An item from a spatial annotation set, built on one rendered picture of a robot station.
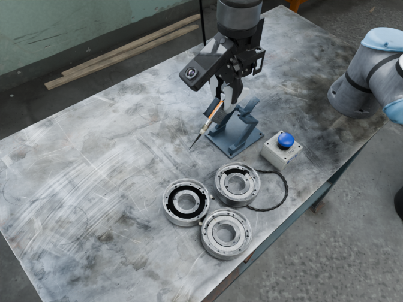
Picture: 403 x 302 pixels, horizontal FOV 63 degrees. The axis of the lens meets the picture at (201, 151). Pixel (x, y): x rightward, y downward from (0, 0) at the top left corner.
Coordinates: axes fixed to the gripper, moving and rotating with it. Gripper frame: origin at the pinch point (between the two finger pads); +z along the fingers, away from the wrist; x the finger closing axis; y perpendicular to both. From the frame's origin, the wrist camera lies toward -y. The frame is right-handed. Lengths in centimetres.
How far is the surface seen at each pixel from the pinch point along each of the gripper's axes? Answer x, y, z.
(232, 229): -19.9, -12.0, 13.4
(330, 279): -40, 39, 99
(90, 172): 11.1, -29.6, 13.1
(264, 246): -16, 15, 73
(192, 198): -9.0, -14.5, 12.8
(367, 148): -5, 117, 101
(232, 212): -17.3, -9.8, 12.4
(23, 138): 29.3, -38.4, 11.8
